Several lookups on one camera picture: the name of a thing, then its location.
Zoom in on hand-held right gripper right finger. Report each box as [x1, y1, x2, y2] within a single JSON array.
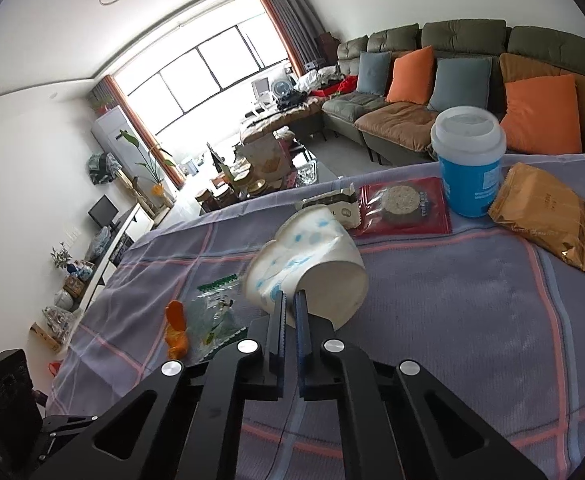
[[295, 290, 548, 480]]

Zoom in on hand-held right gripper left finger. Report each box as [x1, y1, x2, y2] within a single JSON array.
[[32, 292, 289, 480]]

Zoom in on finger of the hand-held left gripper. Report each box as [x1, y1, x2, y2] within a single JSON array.
[[38, 410, 100, 461]]

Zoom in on white blue-print paper cup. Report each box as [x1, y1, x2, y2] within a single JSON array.
[[245, 210, 369, 331]]

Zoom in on clear green-print plastic wrapper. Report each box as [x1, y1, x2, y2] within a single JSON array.
[[185, 274, 250, 363]]

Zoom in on yellow printed box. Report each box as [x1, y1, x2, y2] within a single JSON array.
[[30, 322, 63, 353]]

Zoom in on model ship in clear case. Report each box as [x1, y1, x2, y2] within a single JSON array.
[[42, 306, 76, 346]]

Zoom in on orange snack packet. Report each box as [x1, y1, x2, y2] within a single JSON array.
[[166, 301, 190, 361]]

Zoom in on white green small wrapper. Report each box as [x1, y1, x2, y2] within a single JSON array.
[[295, 183, 362, 231]]

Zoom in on red cracker packet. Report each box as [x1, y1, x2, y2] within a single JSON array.
[[349, 176, 453, 238]]

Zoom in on blue white ceramic jar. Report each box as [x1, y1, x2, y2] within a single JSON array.
[[67, 260, 96, 281]]

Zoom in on plant in blue vase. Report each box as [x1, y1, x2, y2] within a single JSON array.
[[50, 242, 76, 276]]

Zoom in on grey checked cloth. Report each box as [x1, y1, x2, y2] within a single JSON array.
[[47, 152, 585, 480]]

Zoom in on white black TV cabinet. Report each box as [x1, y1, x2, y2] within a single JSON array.
[[30, 202, 156, 353]]

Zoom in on clear plastic bag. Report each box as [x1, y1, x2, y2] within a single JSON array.
[[90, 227, 113, 261]]

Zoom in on tall plant in yellow pot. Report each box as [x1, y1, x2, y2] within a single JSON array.
[[117, 130, 178, 208]]

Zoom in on brown ottoman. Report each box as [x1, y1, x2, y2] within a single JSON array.
[[240, 97, 323, 143]]

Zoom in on small black monitor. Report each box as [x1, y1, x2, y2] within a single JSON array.
[[87, 196, 120, 228]]

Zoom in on blue cup with white lid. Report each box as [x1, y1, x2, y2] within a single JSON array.
[[431, 106, 507, 218]]

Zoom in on brown sofa mat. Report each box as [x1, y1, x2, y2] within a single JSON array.
[[355, 52, 585, 154]]

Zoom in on white office chair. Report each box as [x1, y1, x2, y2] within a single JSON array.
[[250, 77, 276, 116]]

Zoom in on grey floor fan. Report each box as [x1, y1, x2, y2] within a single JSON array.
[[270, 72, 293, 103]]

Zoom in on covered standing fan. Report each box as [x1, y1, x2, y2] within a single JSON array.
[[88, 152, 146, 206]]

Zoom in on red cloth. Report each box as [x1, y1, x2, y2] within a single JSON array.
[[322, 77, 358, 97]]

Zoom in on white clothes pile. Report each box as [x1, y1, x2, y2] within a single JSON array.
[[295, 67, 323, 92]]

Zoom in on white standing air conditioner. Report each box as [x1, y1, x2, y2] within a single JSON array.
[[91, 107, 156, 181]]

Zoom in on blue-grey cushion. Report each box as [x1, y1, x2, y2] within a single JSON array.
[[357, 51, 392, 97], [428, 57, 493, 112]]

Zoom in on large window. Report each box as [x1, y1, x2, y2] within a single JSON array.
[[115, 0, 293, 156]]

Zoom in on brown snack packet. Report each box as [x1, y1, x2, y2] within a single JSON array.
[[488, 162, 585, 275]]

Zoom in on orange and grey curtain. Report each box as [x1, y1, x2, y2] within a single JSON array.
[[90, 75, 178, 196], [255, 0, 330, 78]]

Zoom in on orange cushion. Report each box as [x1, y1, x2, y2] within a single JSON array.
[[499, 74, 583, 156], [386, 46, 436, 106]]

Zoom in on green sofa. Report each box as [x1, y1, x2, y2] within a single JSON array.
[[321, 19, 585, 166]]

